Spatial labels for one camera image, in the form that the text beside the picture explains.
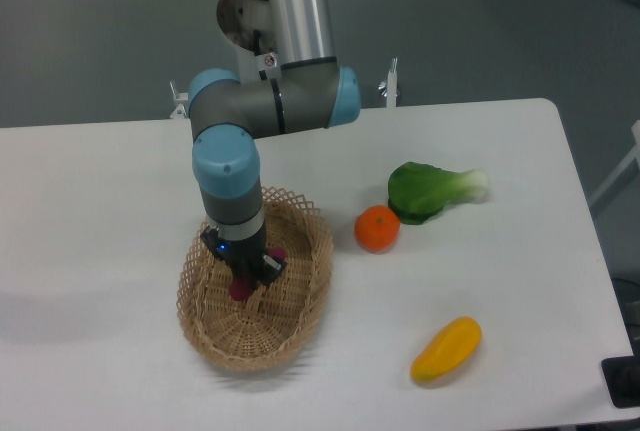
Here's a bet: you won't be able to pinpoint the green bok choy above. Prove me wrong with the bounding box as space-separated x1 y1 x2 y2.
387 162 490 225

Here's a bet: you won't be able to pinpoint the yellow mango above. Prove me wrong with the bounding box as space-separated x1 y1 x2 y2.
410 316 482 384

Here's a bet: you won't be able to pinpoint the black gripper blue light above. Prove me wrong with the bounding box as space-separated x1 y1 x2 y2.
200 225 287 286

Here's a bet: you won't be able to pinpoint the black device at table edge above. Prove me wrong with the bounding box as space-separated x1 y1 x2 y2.
601 356 639 409

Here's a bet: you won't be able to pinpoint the woven wicker basket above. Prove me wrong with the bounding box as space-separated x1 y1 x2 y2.
176 187 334 372

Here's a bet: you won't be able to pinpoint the orange tangerine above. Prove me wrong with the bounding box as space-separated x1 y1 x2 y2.
354 205 401 252

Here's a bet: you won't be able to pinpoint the purple sweet potato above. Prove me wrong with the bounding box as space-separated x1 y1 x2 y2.
229 247 286 301

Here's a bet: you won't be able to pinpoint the white frame at right edge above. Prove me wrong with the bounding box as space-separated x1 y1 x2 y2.
587 121 639 217

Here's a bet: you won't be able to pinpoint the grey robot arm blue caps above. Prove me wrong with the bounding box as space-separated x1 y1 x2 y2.
185 0 361 290

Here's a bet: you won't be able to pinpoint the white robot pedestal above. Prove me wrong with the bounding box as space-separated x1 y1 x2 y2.
216 0 281 83

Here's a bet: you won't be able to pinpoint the black cable on pedestal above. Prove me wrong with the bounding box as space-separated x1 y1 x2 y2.
251 29 274 82

